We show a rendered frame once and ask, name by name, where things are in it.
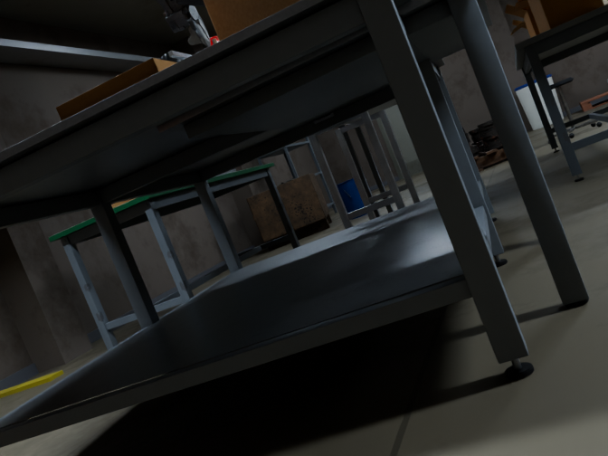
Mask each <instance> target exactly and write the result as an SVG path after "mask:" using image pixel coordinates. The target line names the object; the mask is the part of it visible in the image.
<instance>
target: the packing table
mask: <svg viewBox="0 0 608 456"><path fill-rule="evenodd" d="M605 41H608V4H607V5H604V6H602V7H599V8H597V9H595V10H593V11H591V12H589V13H587V14H583V15H581V16H579V17H576V18H575V19H573V20H570V21H568V22H566V23H564V24H560V25H558V26H556V27H554V28H552V29H550V30H547V31H545V32H543V33H540V34H538V35H536V36H533V37H531V38H529V39H527V40H525V41H523V42H521V43H517V44H515V60H516V70H517V71H518V70H520V69H522V71H523V73H524V76H525V79H526V81H527V85H528V87H529V90H530V92H531V95H532V98H533V100H534V102H535V105H536V107H537V112H538V114H539V117H540V119H541V121H542V124H543V127H544V129H545V132H546V135H547V138H548V140H549V143H550V146H551V148H552V149H555V151H554V153H555V152H558V151H559V150H556V148H557V147H558V145H557V143H556V139H555V136H554V134H553V133H554V132H555V133H556V135H557V137H558V140H559V143H560V145H561V148H562V150H563V152H564V155H565V159H566V162H567V164H568V166H569V169H570V171H571V174H572V176H577V179H576V180H575V182H579V181H582V180H584V178H583V177H580V176H579V174H582V173H583V172H582V169H581V167H580V165H579V162H578V160H577V157H576V154H575V150H577V149H579V148H581V147H586V146H588V145H591V144H593V143H596V142H598V141H601V140H604V139H607V138H608V129H606V130H605V131H602V132H599V133H597V134H594V135H592V136H590V137H587V138H582V139H580V140H577V141H575V142H573V143H571V140H570V138H569V136H568V133H567V131H566V128H568V127H571V126H573V125H575V124H578V123H580V122H583V121H585V120H588V119H595V120H599V121H603V122H608V115H604V113H606V112H608V107H606V108H603V109H599V110H597V111H595V112H592V113H590V114H587V115H584V116H582V117H580V118H578V119H573V120H571V121H568V122H566V123H564V121H563V119H562V117H561V114H560V111H559V109H558V107H557V104H556V100H555V97H554V95H553V92H552V90H551V88H550V85H549V82H548V80H547V77H546V74H545V71H544V68H543V67H546V66H547V65H549V64H552V63H554V62H558V61H560V60H563V59H564V58H566V57H569V56H571V55H574V54H576V53H578V52H581V51H584V50H586V49H588V48H591V47H593V46H595V45H597V44H599V43H603V42H605ZM530 72H534V75H535V78H536V80H537V85H538V87H539V89H540V92H541V94H542V97H543V100H544V102H545V104H546V108H547V111H548V114H549V116H550V118H551V121H552V123H553V126H554V127H553V128H551V127H550V124H549V121H548V119H547V116H546V113H545V110H544V108H543V105H542V102H541V100H540V98H539V95H538V93H537V88H536V86H535V83H534V81H533V79H532V76H531V73H530Z"/></svg>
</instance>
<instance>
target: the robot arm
mask: <svg viewBox="0 0 608 456"><path fill-rule="evenodd" d="M156 1H157V3H158V4H161V6H162V7H163V9H164V10H165V13H166V17H165V18H166V21H167V23H168V24H169V26H170V27H171V29H172V30H173V32H174V33H177V32H179V31H180V32H181V31H183V30H184V29H185V28H186V27H187V26H188V25H190V26H189V28H188V31H189V33H190V34H191V35H190V38H189V39H188V43H189V44H191V45H195V44H199V43H203V44H204V45H205V46H206V47H209V46H211V41H210V38H209V35H208V32H207V31H206V28H205V26H204V22H203V20H202V18H201V16H200V15H199V13H198V12H197V10H196V8H195V6H203V7H206V6H205V4H204V0H156ZM164 16H165V14H164Z"/></svg>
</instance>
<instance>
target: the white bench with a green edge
mask: <svg viewBox="0 0 608 456"><path fill-rule="evenodd" d="M272 166H274V163H269V164H266V165H262V166H255V167H251V168H247V169H243V170H240V171H236V172H232V173H229V174H224V175H220V176H215V177H213V178H210V179H208V180H207V182H208V184H209V186H210V188H211V190H212V193H213V195H214V199H215V198H217V197H219V196H222V195H225V194H228V193H230V192H232V191H234V190H236V189H239V188H241V187H243V186H246V185H248V184H251V183H253V182H256V181H258V180H260V179H263V178H265V181H266V183H267V185H268V187H269V189H270V192H271V196H272V198H273V201H274V203H275V205H276V207H277V210H278V212H279V214H280V218H281V220H282V222H283V225H284V227H285V230H286V232H287V235H285V236H283V237H280V238H278V239H276V240H273V241H270V242H266V243H264V244H262V245H259V246H257V247H254V248H251V249H250V250H247V251H244V252H240V253H237V254H238V256H239V259H240V261H244V260H245V259H247V258H249V257H251V256H252V255H253V254H255V253H257V252H259V251H261V250H263V249H266V248H268V247H271V246H273V245H275V244H278V243H281V242H285V241H287V240H290V242H291V245H292V247H293V249H295V248H297V247H300V244H299V240H298V238H297V236H296V234H295V232H294V229H293V227H292V224H291V222H290V219H289V216H288V214H287V211H286V209H285V206H284V204H283V202H282V200H281V198H280V194H279V191H278V189H277V186H276V185H275V182H274V180H273V177H272V175H271V171H270V169H269V168H270V167H272ZM199 204H201V201H200V198H199V196H198V193H197V192H196V190H195V186H194V185H190V186H186V187H182V188H177V189H174V190H169V191H165V192H162V193H157V194H153V195H146V196H142V197H138V198H135V199H133V200H131V201H129V202H126V203H124V204H122V205H119V206H117V207H115V208H113V211H114V213H115V215H116V217H117V219H118V221H119V225H120V227H121V229H125V228H128V227H130V226H133V225H136V224H139V223H143V222H147V221H149V222H150V224H151V227H152V229H153V232H154V234H155V236H156V238H157V242H158V244H159V246H160V249H161V251H162V253H163V255H164V257H165V260H166V263H167V266H168V268H169V270H170V272H171V274H172V277H173V279H174V281H175V284H176V287H177V289H178V291H176V292H174V293H172V294H170V295H169V296H167V297H165V298H163V299H161V300H160V301H158V302H156V303H154V304H153V305H154V307H155V309H156V312H159V311H162V310H164V309H169V308H172V307H174V306H176V305H179V304H182V303H184V302H186V301H188V300H189V299H191V298H192V297H193V296H194V294H193V292H192V290H193V289H195V288H197V287H198V286H200V285H202V284H204V283H205V282H207V281H209V280H210V279H212V278H214V277H215V276H217V275H219V274H221V273H222V272H224V271H227V270H228V266H227V264H224V265H223V266H222V267H220V268H218V269H216V270H214V271H212V272H210V273H208V274H206V275H204V276H203V277H202V278H200V279H198V280H196V281H194V282H192V283H190V284H188V281H187V279H186V276H185V274H184V271H183V269H182V266H181V264H180V262H179V260H178V258H177V255H176V252H175V249H174V247H173V244H172V243H171V241H170V238H169V236H168V234H167V231H166V227H165V226H164V224H163V221H162V219H161V216H164V215H168V214H172V213H175V212H178V211H181V210H184V209H186V208H190V207H193V206H196V205H199ZM99 236H102V235H101V233H100V229H99V227H98V225H97V223H96V221H95V218H94V217H92V218H90V219H89V220H87V221H84V222H82V223H79V224H77V225H74V226H72V227H71V228H69V229H66V230H64V231H62V232H60V233H56V234H55V235H53V236H51V237H49V240H50V242H53V241H57V240H61V242H62V246H63V248H64V250H65V252H66V254H67V256H68V259H69V261H70V263H71V266H72V268H73V271H74V273H75V275H76V278H77V280H78V282H79V284H80V286H81V290H82V292H83V294H84V297H85V299H86V300H87V303H88V305H89V307H90V311H91V313H92V316H93V317H94V319H95V322H96V324H97V326H98V329H99V331H100V334H101V336H102V338H103V341H104V343H105V345H106V348H107V349H108V350H110V349H111V348H113V347H114V346H116V345H117V344H118V341H117V339H116V338H115V335H114V333H113V331H112V329H113V328H115V327H118V326H121V325H124V324H126V323H129V322H131V321H134V320H137V317H136V314H135V313H132V314H130V315H127V316H125V317H122V318H118V319H115V320H112V321H110V322H109V321H108V319H107V316H106V314H105V312H104V309H103V307H102V306H101V303H100V300H99V297H98V295H97V293H96V290H95V289H94V287H93V284H92V282H91V280H90V276H89V274H88V272H87V270H86V268H85V265H84V263H83V261H82V258H81V256H80V253H79V251H78V248H77V246H76V243H79V242H85V241H88V240H90V239H93V238H96V237H99Z"/></svg>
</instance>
